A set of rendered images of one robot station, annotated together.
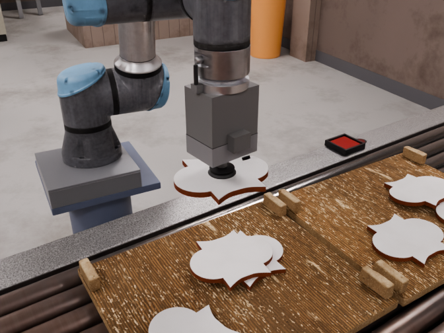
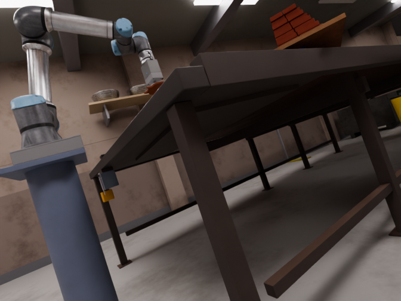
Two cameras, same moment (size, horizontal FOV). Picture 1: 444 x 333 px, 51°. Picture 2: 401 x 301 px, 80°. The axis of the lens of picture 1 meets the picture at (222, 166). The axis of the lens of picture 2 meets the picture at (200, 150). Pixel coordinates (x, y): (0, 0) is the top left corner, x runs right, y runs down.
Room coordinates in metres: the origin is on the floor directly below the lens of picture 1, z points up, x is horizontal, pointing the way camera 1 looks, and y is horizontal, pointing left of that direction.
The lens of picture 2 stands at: (0.47, 1.25, 0.68)
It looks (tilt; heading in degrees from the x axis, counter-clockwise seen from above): 2 degrees up; 271
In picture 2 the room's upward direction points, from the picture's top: 19 degrees counter-clockwise
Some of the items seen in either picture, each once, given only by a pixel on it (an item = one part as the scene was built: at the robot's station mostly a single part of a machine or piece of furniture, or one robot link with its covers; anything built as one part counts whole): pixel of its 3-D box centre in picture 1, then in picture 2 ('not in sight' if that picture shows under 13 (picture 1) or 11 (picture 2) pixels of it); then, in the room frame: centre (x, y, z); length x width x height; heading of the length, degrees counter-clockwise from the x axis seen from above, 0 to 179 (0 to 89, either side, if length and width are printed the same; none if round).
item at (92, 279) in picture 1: (89, 274); not in sight; (0.59, 0.22, 0.95); 0.06 x 0.02 x 0.03; 32
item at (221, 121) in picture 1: (225, 118); (153, 70); (0.61, 0.00, 1.22); 0.10 x 0.09 x 0.16; 39
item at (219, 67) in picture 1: (220, 61); (147, 57); (0.62, 0.00, 1.30); 0.08 x 0.08 x 0.05
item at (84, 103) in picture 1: (86, 93); (32, 113); (1.09, 0.33, 1.08); 0.13 x 0.12 x 0.14; 113
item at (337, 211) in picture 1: (402, 212); not in sight; (0.80, -0.38, 0.93); 0.41 x 0.35 x 0.02; 121
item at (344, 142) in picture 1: (344, 145); not in sight; (1.13, -0.33, 0.92); 0.06 x 0.06 x 0.01; 34
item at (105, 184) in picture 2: not in sight; (107, 180); (1.25, -0.49, 0.77); 0.14 x 0.11 x 0.18; 124
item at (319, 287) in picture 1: (231, 287); not in sight; (0.58, -0.02, 0.93); 0.41 x 0.35 x 0.02; 122
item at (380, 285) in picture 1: (376, 281); not in sight; (0.57, -0.25, 0.95); 0.06 x 0.02 x 0.03; 32
